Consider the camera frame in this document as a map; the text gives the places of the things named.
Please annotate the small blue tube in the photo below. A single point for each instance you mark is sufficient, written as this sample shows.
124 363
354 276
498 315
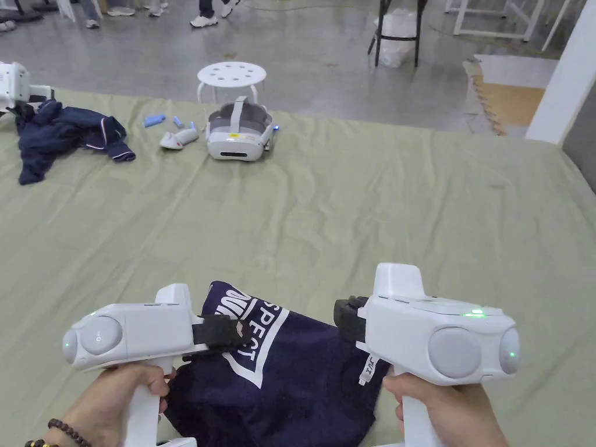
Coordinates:
153 120
178 121

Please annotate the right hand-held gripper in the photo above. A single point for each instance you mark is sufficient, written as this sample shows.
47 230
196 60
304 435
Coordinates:
419 330

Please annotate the white hand controller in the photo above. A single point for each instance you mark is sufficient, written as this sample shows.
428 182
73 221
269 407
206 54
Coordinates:
179 138

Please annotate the person's left forearm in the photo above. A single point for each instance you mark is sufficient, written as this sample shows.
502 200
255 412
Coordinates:
51 435

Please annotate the dark blue shirt white print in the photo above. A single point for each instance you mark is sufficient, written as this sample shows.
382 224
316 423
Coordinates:
298 386

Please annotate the group of people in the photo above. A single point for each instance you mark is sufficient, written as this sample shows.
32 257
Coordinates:
121 8

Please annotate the spare hand-held gripper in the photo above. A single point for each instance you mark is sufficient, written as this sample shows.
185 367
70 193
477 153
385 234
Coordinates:
14 84

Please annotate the brown foam floor mat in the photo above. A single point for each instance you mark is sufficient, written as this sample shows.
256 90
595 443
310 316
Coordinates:
510 95

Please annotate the bed with pale green sheet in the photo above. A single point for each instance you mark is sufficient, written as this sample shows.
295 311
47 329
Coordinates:
326 209

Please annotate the person's left hand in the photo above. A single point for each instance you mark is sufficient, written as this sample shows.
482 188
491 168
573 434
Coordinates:
111 405

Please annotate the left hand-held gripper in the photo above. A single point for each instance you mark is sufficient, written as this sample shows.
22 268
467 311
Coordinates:
144 330

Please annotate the white VR headset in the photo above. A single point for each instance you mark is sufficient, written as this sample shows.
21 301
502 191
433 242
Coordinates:
237 135

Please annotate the person's right hand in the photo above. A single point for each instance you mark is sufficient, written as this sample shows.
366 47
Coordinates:
465 414

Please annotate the dark blue bunched garment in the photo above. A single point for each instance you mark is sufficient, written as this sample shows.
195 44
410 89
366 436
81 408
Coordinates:
60 135

